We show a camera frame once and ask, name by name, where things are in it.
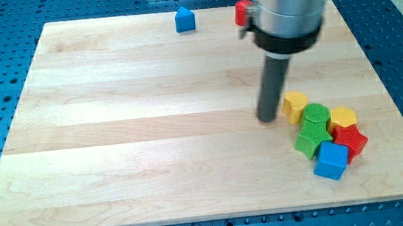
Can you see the green star block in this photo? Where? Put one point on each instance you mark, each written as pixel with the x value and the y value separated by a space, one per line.
pixel 310 138

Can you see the blue cube block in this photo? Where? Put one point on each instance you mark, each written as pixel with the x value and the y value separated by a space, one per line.
pixel 332 160

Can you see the wooden board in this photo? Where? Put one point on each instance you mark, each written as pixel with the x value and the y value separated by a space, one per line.
pixel 122 121

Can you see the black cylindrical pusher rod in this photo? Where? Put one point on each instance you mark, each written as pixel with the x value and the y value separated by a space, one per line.
pixel 272 81

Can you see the yellow heart block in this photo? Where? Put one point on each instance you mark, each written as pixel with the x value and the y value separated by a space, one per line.
pixel 294 102

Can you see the red star block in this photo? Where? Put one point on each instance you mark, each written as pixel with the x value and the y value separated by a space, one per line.
pixel 350 137

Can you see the yellow hexagon block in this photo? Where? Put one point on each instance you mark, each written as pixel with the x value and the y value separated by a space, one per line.
pixel 341 116

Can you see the red circle block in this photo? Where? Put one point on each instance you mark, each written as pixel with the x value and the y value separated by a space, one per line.
pixel 241 12

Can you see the blue triangle block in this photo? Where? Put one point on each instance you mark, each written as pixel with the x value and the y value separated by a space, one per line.
pixel 185 20

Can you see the green circle block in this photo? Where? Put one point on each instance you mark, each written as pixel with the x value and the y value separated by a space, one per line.
pixel 315 113

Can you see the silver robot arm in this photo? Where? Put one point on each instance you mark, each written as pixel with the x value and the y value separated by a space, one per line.
pixel 280 28

